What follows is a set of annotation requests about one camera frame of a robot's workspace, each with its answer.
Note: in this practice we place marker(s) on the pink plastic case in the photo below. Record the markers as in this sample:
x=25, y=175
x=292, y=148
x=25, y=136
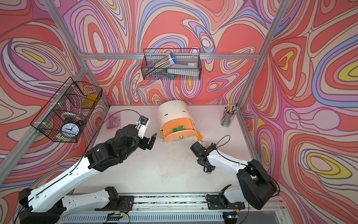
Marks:
x=113, y=121

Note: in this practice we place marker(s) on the orange top drawer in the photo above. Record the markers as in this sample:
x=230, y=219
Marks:
x=189, y=129

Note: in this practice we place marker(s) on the black wire basket left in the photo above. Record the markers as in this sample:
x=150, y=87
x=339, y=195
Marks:
x=68, y=111

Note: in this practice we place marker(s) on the black wire basket back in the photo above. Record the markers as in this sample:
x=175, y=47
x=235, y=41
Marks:
x=157, y=53

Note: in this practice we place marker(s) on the clear pencil tube blue cap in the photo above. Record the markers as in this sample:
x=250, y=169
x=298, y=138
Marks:
x=155, y=67

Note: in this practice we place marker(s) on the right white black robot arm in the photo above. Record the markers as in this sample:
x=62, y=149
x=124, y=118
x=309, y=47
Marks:
x=257, y=187

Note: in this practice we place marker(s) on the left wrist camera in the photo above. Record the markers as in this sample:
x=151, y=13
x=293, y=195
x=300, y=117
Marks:
x=143, y=124

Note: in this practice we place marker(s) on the grey box in basket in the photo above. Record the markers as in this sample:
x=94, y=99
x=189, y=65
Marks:
x=185, y=67

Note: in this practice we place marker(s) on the yellow object in basket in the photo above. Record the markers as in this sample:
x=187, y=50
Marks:
x=89, y=101

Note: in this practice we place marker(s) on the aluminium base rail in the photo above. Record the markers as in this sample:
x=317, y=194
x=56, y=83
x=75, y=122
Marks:
x=180, y=208

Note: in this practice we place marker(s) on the cream round drawer cabinet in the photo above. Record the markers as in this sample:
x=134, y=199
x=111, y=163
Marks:
x=172, y=110

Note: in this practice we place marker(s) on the pencil holder cup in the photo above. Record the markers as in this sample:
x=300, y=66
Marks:
x=229, y=112

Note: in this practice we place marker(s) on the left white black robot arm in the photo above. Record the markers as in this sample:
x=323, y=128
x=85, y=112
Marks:
x=50, y=203

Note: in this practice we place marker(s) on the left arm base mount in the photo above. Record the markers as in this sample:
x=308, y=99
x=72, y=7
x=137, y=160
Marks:
x=123, y=203

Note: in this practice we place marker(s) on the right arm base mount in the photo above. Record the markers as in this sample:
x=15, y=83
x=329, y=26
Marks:
x=220, y=202

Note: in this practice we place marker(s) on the yellow drawer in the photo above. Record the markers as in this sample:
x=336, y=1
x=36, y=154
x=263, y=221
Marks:
x=162, y=134

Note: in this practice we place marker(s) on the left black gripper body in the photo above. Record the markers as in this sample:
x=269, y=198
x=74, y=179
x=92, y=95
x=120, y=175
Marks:
x=143, y=142

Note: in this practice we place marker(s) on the green circuit board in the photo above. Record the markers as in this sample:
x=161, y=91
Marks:
x=115, y=217

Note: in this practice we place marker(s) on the black wire basket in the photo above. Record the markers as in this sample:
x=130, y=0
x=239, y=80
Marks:
x=68, y=111
x=157, y=53

